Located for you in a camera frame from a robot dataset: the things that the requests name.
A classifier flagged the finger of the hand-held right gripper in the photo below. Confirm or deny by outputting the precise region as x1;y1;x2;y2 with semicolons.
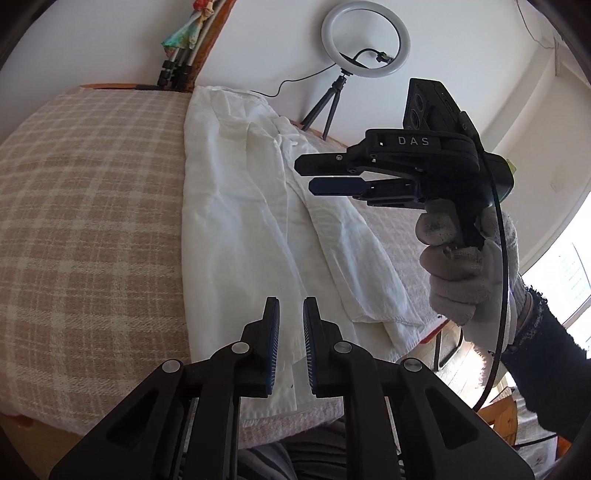
294;154;357;177
308;177;419;206

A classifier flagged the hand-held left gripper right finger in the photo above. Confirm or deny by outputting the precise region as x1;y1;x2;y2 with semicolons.
302;298;536;480

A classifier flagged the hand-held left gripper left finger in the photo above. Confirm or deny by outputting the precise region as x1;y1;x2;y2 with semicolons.
48;296;281;480

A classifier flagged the white long-sleeved shirt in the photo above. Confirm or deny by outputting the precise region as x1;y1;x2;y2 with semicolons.
181;85;426;418

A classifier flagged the person's right forearm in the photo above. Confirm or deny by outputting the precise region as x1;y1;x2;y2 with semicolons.
501;277;591;444

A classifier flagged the person's right hand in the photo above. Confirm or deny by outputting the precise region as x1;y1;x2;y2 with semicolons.
414;210;529;356

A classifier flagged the small black tripod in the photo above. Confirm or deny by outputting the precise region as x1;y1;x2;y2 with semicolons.
300;74;348;141

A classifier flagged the person's grey striped clothing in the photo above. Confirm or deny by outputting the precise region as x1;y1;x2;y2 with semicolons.
238;418;402;480

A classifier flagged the black gooseneck phone holder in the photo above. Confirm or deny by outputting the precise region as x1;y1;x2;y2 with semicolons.
342;48;393;75

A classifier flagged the brown wooden board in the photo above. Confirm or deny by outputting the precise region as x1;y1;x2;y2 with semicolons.
185;0;238;90

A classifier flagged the window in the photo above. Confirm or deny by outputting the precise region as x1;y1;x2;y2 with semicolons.
522;194;591;333

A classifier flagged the folded silver tripod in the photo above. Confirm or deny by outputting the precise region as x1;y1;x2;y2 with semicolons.
157;0;218;90

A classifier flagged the colourful patterned scarf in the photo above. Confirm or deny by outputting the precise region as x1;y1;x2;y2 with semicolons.
160;0;218;51

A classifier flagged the wooden chair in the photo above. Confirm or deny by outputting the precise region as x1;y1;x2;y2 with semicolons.
478;385;520;446

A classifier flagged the pink plaid table cloth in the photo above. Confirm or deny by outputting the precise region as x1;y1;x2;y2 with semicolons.
0;85;451;439

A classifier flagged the black ring light cable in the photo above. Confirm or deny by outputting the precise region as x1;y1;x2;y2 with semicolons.
252;62;345;99

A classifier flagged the black metal chair frame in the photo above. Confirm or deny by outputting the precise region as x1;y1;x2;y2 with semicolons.
431;318;465;370

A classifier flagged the white ring light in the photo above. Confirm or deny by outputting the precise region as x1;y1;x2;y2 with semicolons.
321;0;411;84

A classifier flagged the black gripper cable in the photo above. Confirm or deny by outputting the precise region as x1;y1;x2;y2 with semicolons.
459;113;513;412

